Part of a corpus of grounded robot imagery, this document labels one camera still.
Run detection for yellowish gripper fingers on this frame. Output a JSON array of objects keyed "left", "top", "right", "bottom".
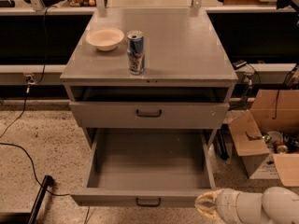
[{"left": 194, "top": 189, "right": 222, "bottom": 218}]

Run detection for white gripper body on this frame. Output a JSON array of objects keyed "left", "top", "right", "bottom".
[{"left": 216, "top": 189, "right": 241, "bottom": 224}]

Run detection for grey drawer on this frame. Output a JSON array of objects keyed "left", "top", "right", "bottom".
[
  {"left": 71, "top": 129, "right": 216, "bottom": 208},
  {"left": 70, "top": 102, "right": 229, "bottom": 129}
]

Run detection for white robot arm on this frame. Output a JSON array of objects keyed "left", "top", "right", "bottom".
[{"left": 194, "top": 187, "right": 299, "bottom": 224}]

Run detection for grey metal drawer cabinet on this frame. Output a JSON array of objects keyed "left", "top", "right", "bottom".
[{"left": 61, "top": 8, "right": 236, "bottom": 141}]

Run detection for grey top drawer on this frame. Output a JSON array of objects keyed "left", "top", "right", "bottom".
[{"left": 70, "top": 102, "right": 229, "bottom": 129}]

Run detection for open cardboard box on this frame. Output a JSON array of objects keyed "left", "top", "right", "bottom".
[{"left": 228, "top": 90, "right": 299, "bottom": 187}]

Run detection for cans inside cardboard box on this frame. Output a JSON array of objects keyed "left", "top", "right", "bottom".
[{"left": 263, "top": 131, "right": 299, "bottom": 154}]

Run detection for small black device on ledge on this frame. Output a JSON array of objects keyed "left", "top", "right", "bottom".
[{"left": 233, "top": 60, "right": 247, "bottom": 69}]

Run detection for black stand leg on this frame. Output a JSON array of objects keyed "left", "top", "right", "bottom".
[{"left": 27, "top": 175, "right": 54, "bottom": 224}]

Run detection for blue drink can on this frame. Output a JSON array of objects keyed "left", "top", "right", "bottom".
[{"left": 126, "top": 31, "right": 145, "bottom": 75}]

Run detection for white bowl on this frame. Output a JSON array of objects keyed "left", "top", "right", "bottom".
[{"left": 86, "top": 28, "right": 124, "bottom": 51}]

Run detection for black floor cable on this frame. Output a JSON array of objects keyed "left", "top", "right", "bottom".
[{"left": 0, "top": 84, "right": 92, "bottom": 224}]

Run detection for hanging black cable left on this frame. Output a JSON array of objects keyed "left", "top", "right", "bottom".
[{"left": 36, "top": 5, "right": 57, "bottom": 84}]

